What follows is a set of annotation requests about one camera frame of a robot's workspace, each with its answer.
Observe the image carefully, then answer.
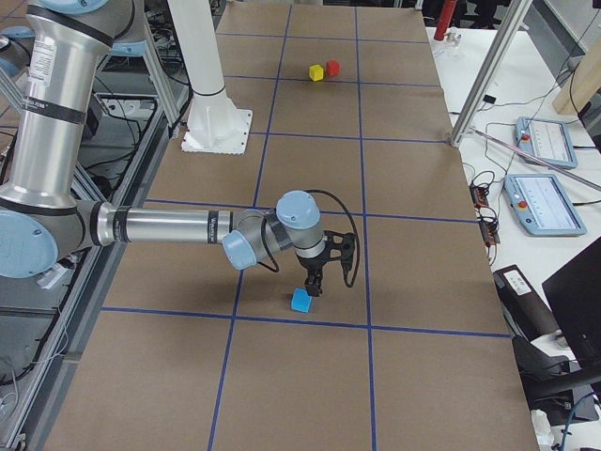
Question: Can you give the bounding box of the teach pendant tablet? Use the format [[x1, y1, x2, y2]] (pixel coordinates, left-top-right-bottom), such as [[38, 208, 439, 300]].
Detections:
[[503, 174, 587, 237], [515, 117, 578, 169]]

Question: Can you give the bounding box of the blue wooden block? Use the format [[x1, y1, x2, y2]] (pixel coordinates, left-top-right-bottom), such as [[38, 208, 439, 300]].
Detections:
[[290, 288, 313, 313]]

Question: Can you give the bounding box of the far teach pendant tablet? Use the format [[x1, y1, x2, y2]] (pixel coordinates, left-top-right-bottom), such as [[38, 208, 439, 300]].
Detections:
[[515, 117, 578, 169]]

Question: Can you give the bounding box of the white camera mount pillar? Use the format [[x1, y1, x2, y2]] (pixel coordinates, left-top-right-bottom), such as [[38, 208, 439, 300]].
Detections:
[[168, 0, 253, 155]]

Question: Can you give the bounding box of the black label box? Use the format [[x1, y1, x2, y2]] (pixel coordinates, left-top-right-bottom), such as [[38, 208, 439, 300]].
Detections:
[[493, 265, 559, 341]]

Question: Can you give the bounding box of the red cylinder bottle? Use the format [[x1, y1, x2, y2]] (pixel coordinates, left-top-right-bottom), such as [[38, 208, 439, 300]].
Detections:
[[434, 0, 457, 41]]

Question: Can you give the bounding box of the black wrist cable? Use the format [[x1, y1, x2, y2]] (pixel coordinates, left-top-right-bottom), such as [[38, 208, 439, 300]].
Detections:
[[256, 189, 361, 289]]

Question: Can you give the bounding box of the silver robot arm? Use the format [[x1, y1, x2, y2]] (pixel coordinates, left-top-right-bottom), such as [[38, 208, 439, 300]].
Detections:
[[1, 1, 327, 296]]

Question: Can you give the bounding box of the black computer monitor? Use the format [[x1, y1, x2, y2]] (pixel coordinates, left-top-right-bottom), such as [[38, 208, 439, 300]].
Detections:
[[542, 239, 601, 367]]

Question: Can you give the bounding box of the aluminium frame post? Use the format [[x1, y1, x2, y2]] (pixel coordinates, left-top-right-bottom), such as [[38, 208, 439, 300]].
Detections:
[[449, 0, 532, 148]]

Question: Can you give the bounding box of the yellow wooden block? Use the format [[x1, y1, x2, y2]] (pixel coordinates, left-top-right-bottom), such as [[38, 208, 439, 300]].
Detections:
[[308, 64, 325, 83]]

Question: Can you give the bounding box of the red wooden block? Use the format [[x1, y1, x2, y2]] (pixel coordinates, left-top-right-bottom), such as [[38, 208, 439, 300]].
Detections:
[[325, 59, 341, 77]]

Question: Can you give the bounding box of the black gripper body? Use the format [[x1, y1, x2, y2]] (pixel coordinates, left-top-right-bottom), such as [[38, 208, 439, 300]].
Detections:
[[298, 257, 326, 280]]

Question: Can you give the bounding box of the near teach pendant tablet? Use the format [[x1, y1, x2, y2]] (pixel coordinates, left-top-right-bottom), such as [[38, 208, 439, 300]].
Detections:
[[503, 174, 587, 237]]

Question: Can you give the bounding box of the small electronics board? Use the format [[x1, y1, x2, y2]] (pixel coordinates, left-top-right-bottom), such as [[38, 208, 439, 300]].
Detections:
[[469, 183, 500, 247]]

